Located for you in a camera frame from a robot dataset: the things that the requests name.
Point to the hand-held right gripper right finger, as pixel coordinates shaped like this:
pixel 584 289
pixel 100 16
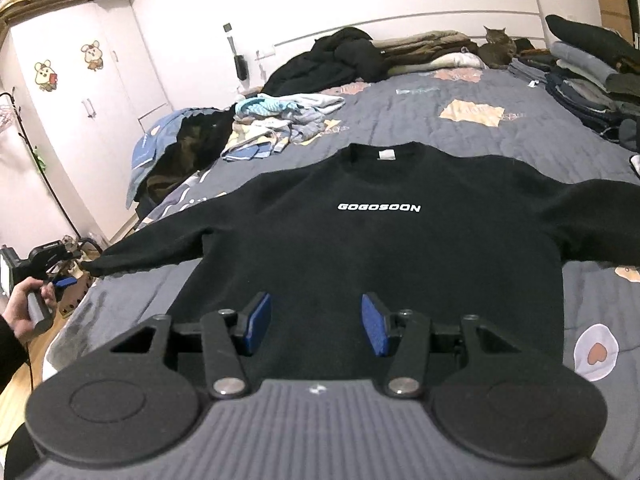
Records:
pixel 375 325

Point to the dark brown coat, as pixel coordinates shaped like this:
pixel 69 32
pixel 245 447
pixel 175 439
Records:
pixel 185 160

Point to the white folded cloth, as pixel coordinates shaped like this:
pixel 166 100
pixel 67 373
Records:
pixel 450 62

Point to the black puffer jacket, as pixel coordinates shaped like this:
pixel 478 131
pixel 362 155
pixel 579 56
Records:
pixel 325 60

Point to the blue printed blanket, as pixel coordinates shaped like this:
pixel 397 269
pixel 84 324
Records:
pixel 150 145

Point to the pastel patterned garments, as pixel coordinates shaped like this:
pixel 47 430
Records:
pixel 270 135

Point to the grey printed bed quilt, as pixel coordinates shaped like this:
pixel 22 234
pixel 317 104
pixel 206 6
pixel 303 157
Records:
pixel 400 115

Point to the brown folded blanket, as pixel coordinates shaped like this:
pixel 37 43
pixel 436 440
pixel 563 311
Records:
pixel 425 45

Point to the black sweatshirt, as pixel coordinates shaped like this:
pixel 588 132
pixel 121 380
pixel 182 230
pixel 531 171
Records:
pixel 375 260

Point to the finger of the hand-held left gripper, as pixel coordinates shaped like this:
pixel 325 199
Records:
pixel 65 282

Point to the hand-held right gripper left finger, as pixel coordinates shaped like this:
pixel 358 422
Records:
pixel 257 322

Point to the tabby cat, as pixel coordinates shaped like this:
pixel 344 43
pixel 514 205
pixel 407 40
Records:
pixel 497 50

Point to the black clothes rack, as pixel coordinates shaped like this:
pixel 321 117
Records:
pixel 55 195

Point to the black hanging wall device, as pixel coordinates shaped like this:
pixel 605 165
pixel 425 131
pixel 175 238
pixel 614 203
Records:
pixel 241 67

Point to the white headboard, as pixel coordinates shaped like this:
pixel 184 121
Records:
pixel 425 22

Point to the white wardrobe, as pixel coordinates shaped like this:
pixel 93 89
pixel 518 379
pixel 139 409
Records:
pixel 75 150

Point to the person's left hand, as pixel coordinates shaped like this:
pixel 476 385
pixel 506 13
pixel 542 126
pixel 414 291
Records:
pixel 17 310

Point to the mouse sticker with bow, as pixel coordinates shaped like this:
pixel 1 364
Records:
pixel 92 55

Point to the mouse sticker with red card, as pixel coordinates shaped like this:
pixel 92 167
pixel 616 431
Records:
pixel 46 76

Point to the white wall socket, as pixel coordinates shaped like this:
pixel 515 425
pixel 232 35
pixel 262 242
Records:
pixel 265 52

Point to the turquoise striped garment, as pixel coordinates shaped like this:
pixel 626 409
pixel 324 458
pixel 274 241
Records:
pixel 280 105

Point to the stack of folded clothes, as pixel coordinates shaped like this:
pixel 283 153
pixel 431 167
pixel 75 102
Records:
pixel 585 80

